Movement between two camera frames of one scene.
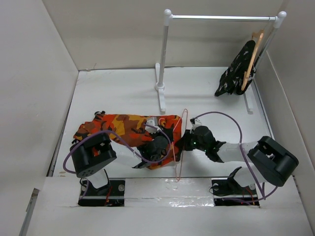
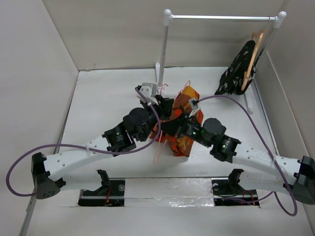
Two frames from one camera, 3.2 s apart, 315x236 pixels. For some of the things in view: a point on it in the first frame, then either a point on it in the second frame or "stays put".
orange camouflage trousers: (133, 131) to (182, 107)
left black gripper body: (160, 133) to (160, 109)
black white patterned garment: (234, 77) stays put
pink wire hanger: (176, 179) to (161, 88)
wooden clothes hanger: (260, 36) stays put
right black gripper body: (192, 142) to (189, 129)
